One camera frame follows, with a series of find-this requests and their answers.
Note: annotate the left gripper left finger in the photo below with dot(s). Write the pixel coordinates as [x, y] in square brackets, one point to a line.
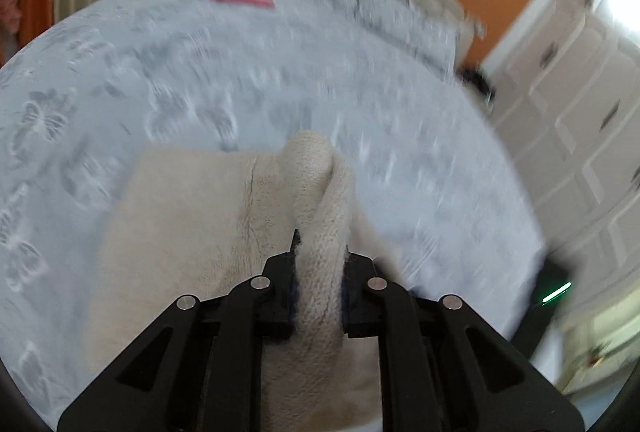
[283, 294]

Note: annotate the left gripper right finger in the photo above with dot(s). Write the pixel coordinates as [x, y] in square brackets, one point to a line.
[357, 319]

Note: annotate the cream knitted sweater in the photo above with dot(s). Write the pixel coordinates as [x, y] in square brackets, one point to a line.
[203, 222]

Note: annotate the white panelled wardrobe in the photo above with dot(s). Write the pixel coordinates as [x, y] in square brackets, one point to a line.
[567, 110]

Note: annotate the black object on nightstand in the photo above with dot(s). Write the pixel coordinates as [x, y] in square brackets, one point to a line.
[474, 77]

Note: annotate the grey butterfly bedspread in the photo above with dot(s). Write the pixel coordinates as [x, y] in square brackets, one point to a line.
[85, 100]

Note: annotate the grey patterned pillows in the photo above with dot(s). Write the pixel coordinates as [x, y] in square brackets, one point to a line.
[405, 25]

